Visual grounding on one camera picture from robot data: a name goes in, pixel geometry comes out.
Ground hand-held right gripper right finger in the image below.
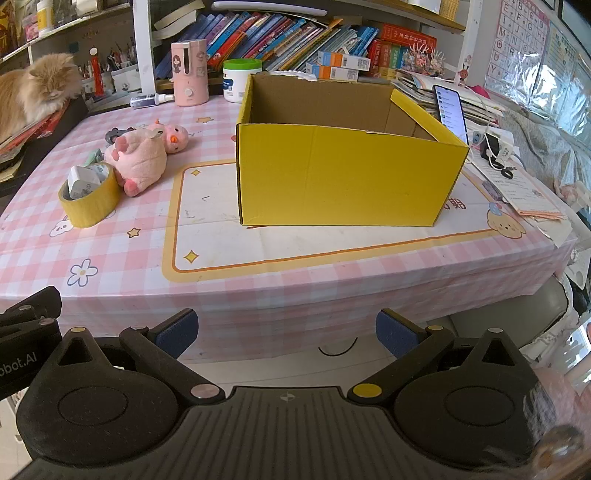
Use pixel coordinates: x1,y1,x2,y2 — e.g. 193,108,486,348
347,309,533,408

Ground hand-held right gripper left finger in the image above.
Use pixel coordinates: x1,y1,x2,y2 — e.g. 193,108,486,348
58,308,227,408

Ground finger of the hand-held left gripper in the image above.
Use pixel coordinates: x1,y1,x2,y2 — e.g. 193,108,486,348
0,286,62,344

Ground yellow tape roll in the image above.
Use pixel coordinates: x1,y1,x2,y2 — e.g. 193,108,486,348
58,161,122,229

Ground white staple box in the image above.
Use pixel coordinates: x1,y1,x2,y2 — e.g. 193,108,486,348
67,165,95,200

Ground yellow cardboard box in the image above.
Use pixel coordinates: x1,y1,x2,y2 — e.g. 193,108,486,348
235,73,470,228

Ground large pink plush toy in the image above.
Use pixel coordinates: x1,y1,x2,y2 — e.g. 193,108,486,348
102,130,168,198

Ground small pink plush duck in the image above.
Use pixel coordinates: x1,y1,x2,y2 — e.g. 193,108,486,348
147,119,190,155

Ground person's right forearm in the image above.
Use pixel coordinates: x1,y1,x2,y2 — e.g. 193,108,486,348
526,367,591,472

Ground grey chair seat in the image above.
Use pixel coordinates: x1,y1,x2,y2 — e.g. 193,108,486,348
450,276,575,356

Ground printed paper sheet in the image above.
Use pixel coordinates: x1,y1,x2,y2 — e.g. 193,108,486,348
471,157,568,221

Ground black scissors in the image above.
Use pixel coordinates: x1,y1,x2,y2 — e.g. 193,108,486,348
487,158,519,180

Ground orange fluffy cat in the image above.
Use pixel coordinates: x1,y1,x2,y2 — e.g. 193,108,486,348
0,53,84,144

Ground smartphone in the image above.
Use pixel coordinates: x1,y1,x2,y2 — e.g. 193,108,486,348
433,84,469,146

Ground small spray bottle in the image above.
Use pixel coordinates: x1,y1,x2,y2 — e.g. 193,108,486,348
130,92,175,109

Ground white pen holder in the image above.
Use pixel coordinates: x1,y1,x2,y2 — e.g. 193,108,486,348
81,44,140,97

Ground stack of paper booklets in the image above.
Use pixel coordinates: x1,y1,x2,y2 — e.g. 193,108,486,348
392,69,506,124

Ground white jar green lid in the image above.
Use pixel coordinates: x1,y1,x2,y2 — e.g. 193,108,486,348
223,58,262,103

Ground pink humidifier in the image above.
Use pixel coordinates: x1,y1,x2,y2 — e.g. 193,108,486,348
172,39,209,108

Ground orange blue white carton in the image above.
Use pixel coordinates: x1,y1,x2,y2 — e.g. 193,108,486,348
318,51,372,71
305,62,360,82

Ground colourful spiky ornament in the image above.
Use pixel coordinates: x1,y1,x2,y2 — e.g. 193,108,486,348
402,39,446,79

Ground red gold box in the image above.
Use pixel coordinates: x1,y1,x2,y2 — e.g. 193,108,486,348
0,0,22,57

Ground white cup yellow label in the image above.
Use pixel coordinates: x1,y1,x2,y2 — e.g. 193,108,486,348
36,0,56,36

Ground red boxed book set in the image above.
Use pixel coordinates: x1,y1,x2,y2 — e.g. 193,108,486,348
367,23,437,77

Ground row of colourful books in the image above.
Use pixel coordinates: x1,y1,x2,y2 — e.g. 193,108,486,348
154,11,382,77

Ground white charging cable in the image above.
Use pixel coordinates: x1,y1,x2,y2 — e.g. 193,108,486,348
462,122,500,163

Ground alphabet wall poster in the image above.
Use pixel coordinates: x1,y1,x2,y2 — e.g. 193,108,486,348
485,0,552,93

